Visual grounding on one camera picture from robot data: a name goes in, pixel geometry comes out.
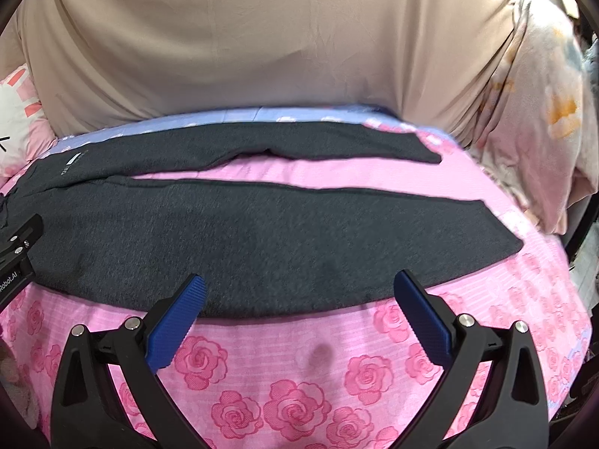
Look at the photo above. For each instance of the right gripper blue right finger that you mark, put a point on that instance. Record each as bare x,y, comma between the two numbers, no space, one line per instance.
430,318

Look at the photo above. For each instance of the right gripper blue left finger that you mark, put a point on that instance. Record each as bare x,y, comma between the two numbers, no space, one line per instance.
169,321

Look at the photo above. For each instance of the dark grey pants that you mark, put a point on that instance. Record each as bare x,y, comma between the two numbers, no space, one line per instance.
245,207

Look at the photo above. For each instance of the pink rose bed sheet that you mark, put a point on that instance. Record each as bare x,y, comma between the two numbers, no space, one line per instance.
352,378

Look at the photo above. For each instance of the white bunny pink pillow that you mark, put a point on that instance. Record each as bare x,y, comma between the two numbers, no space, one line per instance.
25,131

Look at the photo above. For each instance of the pale floral blanket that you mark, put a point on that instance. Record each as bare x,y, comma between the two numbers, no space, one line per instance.
536,131

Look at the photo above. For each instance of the beige headboard cover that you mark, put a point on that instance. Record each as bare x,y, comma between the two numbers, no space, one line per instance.
103,63

